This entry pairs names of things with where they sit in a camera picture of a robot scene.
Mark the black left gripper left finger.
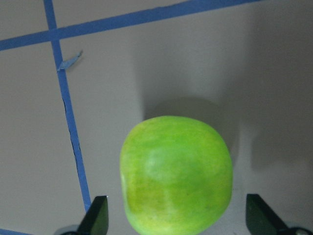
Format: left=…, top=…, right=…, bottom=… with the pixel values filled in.
left=76, top=196, right=109, bottom=235

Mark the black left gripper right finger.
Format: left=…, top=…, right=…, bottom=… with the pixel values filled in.
left=246, top=194, right=296, bottom=235

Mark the green apple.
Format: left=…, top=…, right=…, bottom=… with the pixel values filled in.
left=120, top=116, right=233, bottom=235

